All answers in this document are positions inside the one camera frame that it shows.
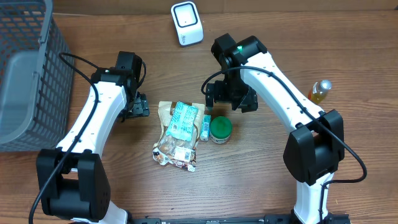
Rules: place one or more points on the white barcode scanner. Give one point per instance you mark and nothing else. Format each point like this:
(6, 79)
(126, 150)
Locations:
(187, 23)

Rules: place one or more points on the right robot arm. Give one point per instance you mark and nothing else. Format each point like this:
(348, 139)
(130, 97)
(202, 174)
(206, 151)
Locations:
(312, 152)

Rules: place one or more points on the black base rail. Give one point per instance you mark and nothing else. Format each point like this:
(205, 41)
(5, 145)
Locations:
(214, 220)

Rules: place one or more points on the brown white snack packet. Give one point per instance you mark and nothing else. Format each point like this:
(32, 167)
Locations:
(169, 150)

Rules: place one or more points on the yellow juice bottle silver cap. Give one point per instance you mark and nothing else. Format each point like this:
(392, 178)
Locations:
(319, 91)

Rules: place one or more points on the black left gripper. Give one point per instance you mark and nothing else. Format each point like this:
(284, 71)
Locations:
(142, 107)

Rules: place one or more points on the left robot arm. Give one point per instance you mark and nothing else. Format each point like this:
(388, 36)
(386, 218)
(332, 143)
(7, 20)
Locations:
(73, 184)

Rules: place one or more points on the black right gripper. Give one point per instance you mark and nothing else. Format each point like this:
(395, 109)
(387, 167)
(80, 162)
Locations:
(229, 97)

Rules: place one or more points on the green lid white jar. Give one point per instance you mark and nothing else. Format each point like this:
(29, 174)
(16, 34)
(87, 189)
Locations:
(220, 129)

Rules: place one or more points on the grey plastic mesh basket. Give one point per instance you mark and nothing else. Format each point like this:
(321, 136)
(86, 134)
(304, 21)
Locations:
(36, 85)

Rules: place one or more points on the teal white tissue pack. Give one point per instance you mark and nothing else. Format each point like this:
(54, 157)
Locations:
(205, 128)

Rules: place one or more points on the teal white snack packet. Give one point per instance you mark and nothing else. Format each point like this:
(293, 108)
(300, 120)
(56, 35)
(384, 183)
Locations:
(181, 124)

